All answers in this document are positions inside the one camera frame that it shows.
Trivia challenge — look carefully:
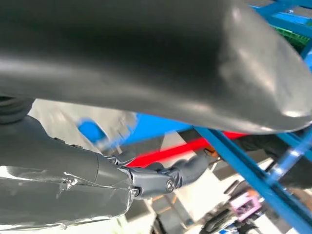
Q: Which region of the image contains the green plastic pallet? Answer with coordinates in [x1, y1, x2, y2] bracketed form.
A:
[272, 25, 310, 54]

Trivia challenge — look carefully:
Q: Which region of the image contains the blue steel shelf rack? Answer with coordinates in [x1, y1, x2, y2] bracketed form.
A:
[120, 0, 312, 234]

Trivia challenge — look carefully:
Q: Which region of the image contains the red barrier tape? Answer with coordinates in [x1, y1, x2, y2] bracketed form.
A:
[126, 130, 247, 169]

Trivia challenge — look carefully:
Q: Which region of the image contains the pink box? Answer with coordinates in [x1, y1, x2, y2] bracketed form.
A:
[230, 191, 262, 223]

